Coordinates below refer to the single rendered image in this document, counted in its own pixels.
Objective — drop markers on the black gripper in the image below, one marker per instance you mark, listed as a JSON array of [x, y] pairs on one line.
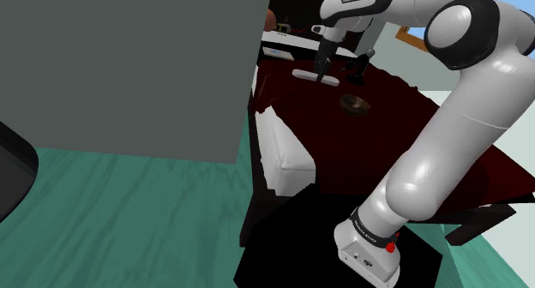
[[326, 55]]

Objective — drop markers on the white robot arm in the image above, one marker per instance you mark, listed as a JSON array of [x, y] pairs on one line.
[[455, 136]]

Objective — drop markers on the white flat remote control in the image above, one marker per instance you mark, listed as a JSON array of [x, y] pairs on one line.
[[305, 75]]

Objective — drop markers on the black figure with grey head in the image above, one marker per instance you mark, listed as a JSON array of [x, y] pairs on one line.
[[360, 67]]

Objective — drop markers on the brown bowl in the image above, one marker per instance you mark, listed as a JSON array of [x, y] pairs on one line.
[[354, 103]]

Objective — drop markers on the dark shelf unit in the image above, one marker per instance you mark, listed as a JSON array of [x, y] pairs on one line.
[[294, 7]]

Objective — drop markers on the wooden framed window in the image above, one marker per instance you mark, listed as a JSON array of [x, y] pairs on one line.
[[403, 34]]

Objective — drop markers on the bed with dark red blanket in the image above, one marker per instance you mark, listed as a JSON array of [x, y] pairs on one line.
[[355, 149]]

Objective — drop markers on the black robot stand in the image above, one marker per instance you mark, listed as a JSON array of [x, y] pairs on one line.
[[292, 245]]

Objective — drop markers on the black rounded furniture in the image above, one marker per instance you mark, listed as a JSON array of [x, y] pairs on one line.
[[14, 170]]

